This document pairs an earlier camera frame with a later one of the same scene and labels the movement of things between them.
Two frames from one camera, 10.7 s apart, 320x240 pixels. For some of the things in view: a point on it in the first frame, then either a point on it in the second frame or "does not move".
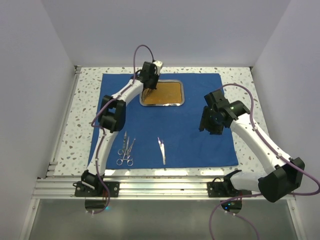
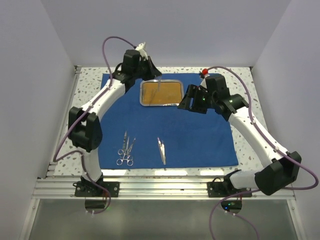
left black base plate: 82,190 does not move
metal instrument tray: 168,93 does not move
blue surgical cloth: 161,136 does not move
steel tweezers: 146,92 -> 159,83
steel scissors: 120,151 does not move
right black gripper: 205,124 -> 193,91
